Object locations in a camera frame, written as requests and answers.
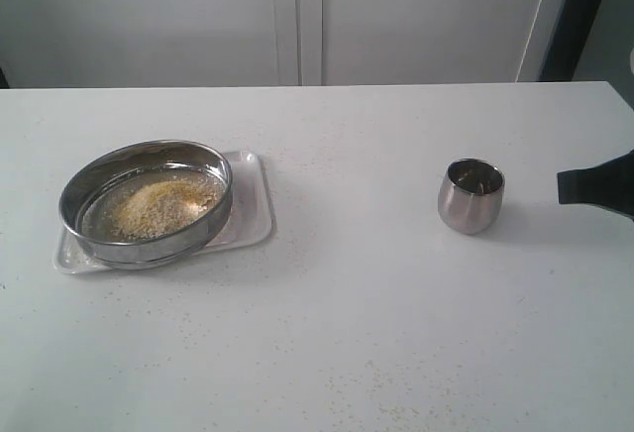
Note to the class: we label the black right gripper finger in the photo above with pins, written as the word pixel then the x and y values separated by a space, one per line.
pixel 608 186

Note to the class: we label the stainless steel cup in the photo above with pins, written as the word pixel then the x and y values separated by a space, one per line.
pixel 470 195

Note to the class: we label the yellow millet grains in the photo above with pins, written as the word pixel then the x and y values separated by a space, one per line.
pixel 161 207

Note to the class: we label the round stainless steel sieve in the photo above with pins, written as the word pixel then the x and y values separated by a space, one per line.
pixel 89 194

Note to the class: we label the white plastic tray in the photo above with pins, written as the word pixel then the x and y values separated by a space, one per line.
pixel 249 223

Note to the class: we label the white cabinet doors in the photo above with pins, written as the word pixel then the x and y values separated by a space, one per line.
pixel 143 43

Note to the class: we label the dark vertical post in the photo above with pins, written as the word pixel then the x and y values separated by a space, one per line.
pixel 568 41

